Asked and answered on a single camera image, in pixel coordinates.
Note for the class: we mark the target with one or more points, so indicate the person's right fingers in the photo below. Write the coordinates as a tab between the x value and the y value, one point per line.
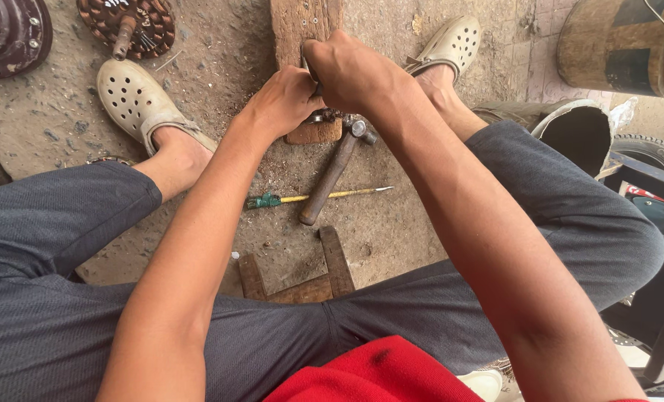
316	64

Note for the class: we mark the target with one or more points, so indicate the cut open white-rimmed container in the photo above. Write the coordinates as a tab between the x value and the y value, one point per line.
575	137

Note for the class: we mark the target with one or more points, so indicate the white plastic object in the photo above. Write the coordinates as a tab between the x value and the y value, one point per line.
484	384

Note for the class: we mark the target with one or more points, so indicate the person's left fingers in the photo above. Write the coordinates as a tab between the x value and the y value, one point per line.
309	103

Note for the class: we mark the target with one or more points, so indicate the black rubber tyre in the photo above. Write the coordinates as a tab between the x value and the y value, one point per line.
653	151

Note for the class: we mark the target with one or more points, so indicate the rusty metal drum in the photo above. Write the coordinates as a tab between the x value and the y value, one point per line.
605	47

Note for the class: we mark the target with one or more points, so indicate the dark red motor cover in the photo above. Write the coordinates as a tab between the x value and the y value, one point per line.
5	36

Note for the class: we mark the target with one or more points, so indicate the person's right hand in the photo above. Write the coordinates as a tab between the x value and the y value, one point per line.
360	75

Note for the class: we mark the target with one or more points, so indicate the copper-wound motor stator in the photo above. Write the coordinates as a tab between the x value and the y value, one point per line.
153	25

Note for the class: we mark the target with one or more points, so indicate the beige perforated clog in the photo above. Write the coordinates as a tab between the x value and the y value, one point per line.
133	95
452	42

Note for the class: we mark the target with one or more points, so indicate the small round metal part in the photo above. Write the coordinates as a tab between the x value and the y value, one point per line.
322	116

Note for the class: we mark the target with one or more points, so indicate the low wooden stool frame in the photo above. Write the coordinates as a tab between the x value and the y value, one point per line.
334	262

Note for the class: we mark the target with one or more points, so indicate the person's left hand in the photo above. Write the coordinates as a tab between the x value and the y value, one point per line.
279	103

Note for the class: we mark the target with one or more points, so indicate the clear plastic bag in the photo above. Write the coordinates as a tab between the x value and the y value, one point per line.
623	114

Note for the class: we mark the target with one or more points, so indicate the metal punch tool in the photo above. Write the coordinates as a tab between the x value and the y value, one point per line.
308	66

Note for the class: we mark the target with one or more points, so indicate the red shirt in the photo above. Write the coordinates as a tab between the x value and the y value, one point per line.
365	374

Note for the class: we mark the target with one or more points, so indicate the beige perforated right clog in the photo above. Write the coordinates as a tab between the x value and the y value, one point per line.
452	42

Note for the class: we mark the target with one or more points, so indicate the grey trousers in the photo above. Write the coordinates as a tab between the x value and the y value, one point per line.
47	268

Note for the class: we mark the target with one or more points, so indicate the worn wooden plank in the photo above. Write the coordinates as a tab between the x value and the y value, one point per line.
304	25

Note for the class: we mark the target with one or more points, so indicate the beige perforated left clog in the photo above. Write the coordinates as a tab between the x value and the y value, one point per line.
133	95

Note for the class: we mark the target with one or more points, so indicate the metal brake disc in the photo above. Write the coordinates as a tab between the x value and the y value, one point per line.
625	339

